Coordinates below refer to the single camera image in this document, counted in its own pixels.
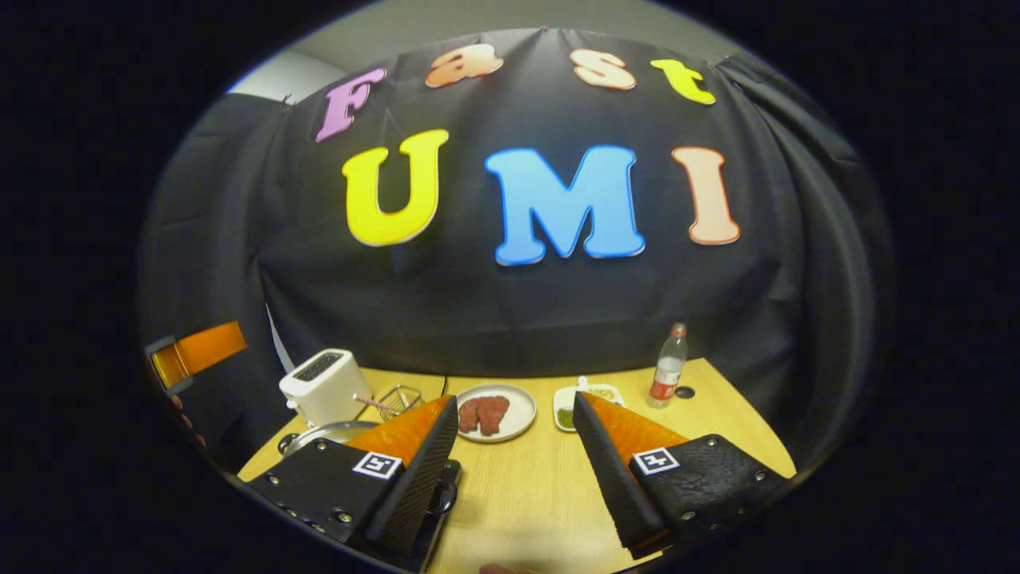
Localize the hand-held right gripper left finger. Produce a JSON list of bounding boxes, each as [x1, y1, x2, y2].
[[247, 395, 461, 559]]

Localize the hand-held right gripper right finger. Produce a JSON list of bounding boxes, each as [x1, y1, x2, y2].
[[572, 391, 790, 560]]

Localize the black induction cooktop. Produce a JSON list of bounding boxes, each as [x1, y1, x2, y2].
[[351, 458, 465, 573]]

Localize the steel pot with black handles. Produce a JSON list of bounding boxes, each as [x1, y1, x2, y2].
[[277, 420, 459, 517]]

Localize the red meat slices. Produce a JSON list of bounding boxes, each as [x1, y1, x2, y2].
[[458, 395, 511, 437]]

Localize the white divided dish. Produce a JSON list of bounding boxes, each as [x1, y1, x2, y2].
[[553, 376, 626, 433]]

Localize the clear plastic water bottle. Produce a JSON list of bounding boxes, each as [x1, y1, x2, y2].
[[647, 322, 689, 410]]

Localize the white oval plate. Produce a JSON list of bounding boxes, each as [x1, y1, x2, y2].
[[454, 383, 538, 444]]

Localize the white toaster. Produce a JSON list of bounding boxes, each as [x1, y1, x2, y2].
[[279, 348, 373, 429]]

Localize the small wire basket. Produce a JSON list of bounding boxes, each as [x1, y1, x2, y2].
[[353, 385, 425, 422]]

